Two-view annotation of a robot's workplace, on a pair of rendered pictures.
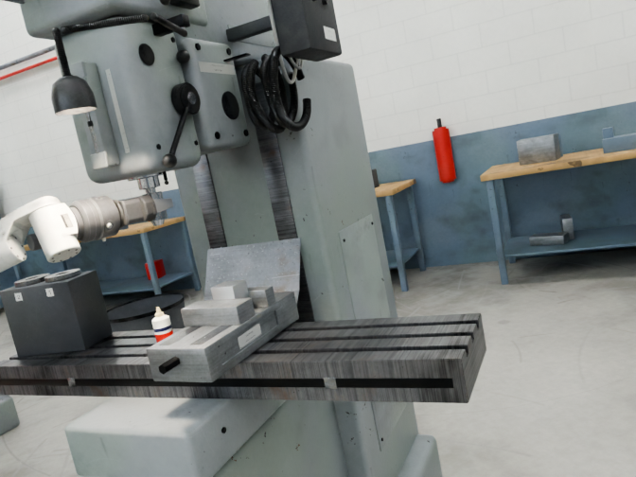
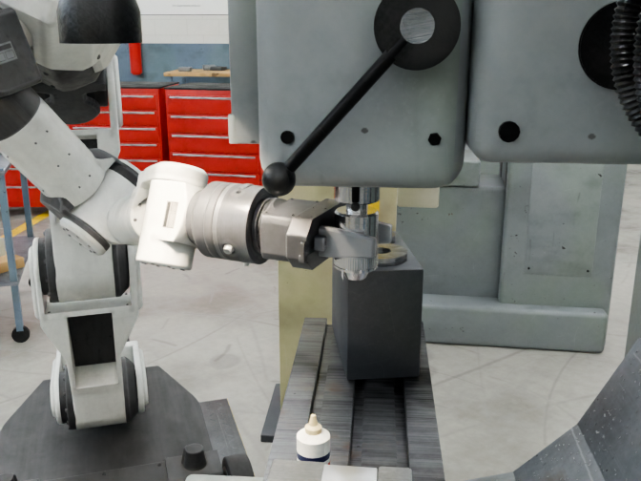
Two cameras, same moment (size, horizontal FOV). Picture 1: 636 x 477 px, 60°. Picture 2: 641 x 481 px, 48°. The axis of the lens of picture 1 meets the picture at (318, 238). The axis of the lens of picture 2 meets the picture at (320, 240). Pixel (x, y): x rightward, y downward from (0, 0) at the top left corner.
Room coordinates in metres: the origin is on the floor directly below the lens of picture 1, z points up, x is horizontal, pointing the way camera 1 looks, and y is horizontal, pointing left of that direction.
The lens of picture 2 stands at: (0.96, -0.33, 1.46)
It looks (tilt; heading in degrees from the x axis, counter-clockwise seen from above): 17 degrees down; 69
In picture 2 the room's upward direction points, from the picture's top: straight up
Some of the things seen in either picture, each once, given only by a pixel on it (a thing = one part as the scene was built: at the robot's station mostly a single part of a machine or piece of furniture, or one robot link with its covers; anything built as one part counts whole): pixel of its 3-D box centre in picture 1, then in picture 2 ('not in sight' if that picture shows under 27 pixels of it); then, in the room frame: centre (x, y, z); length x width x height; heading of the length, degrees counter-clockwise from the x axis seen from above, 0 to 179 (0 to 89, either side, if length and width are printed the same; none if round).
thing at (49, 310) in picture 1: (56, 310); (373, 297); (1.48, 0.73, 1.00); 0.22 x 0.12 x 0.20; 74
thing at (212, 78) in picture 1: (185, 103); (565, 9); (1.45, 0.26, 1.47); 0.24 x 0.19 x 0.26; 64
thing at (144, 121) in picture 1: (131, 103); (364, 9); (1.27, 0.35, 1.47); 0.21 x 0.19 x 0.32; 64
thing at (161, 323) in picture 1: (163, 329); (313, 455); (1.24, 0.39, 0.96); 0.04 x 0.04 x 0.11
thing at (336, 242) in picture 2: (161, 204); (344, 244); (1.25, 0.33, 1.24); 0.06 x 0.02 x 0.03; 136
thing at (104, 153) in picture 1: (95, 115); (248, 35); (1.17, 0.40, 1.45); 0.04 x 0.04 x 0.21; 64
